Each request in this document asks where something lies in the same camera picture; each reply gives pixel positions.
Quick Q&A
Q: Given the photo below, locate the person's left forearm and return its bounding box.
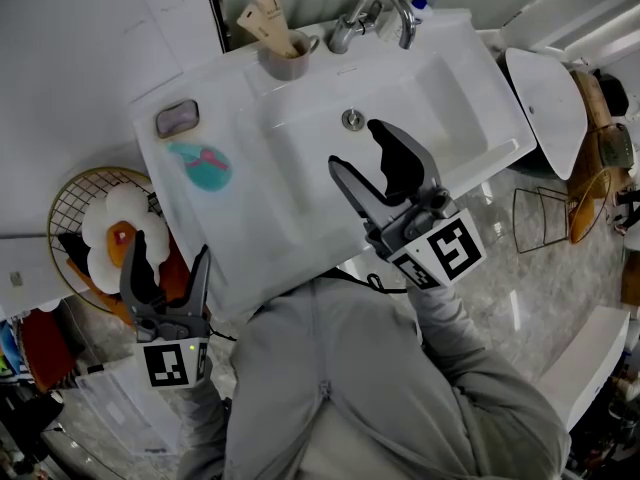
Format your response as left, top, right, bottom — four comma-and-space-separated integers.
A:
182, 362, 229, 472

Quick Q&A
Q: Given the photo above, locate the white washbasin table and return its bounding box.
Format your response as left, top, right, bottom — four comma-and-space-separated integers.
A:
130, 8, 539, 322

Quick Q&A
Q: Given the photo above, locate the thin wire rack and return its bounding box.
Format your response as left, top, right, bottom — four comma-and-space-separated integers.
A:
512, 185, 572, 256

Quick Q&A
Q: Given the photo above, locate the red-orange fabric item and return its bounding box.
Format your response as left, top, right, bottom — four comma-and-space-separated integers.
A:
19, 310, 80, 394

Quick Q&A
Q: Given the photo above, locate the metal sink drain plug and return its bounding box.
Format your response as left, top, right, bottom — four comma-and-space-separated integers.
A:
340, 107, 368, 133

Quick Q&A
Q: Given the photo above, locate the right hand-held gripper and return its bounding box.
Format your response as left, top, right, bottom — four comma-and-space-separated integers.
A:
327, 118, 488, 291

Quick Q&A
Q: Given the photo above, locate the black cloth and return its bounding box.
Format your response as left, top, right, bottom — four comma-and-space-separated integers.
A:
57, 231, 95, 275

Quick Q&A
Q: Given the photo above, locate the white cabinet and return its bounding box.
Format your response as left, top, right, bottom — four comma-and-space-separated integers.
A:
0, 235, 92, 320

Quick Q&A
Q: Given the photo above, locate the gold wire basket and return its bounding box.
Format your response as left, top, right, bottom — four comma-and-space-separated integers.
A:
47, 166, 167, 315

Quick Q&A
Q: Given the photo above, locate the chrome faucet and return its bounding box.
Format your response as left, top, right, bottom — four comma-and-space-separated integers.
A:
327, 0, 424, 56

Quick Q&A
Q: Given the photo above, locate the white flower-shaped cushion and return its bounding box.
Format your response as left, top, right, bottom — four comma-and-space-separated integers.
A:
80, 183, 172, 297

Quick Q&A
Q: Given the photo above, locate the white rectangular block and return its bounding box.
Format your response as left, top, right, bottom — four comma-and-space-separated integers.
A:
536, 305, 632, 433

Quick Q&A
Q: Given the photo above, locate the teal and pink spray bottle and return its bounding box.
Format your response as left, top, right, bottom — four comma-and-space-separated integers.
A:
166, 141, 234, 195

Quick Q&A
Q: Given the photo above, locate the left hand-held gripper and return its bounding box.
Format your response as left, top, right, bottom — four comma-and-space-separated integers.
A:
118, 230, 215, 391

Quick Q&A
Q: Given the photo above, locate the black cable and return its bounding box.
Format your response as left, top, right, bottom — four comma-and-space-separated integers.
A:
339, 267, 410, 296

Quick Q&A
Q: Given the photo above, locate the person's right forearm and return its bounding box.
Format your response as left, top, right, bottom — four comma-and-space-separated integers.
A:
407, 282, 482, 370

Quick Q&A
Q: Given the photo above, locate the person's grey jacket torso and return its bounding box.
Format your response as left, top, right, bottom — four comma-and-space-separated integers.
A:
174, 277, 572, 480

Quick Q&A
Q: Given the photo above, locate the clear plastic storage box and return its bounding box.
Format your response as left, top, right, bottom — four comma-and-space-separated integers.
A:
74, 362, 182, 458

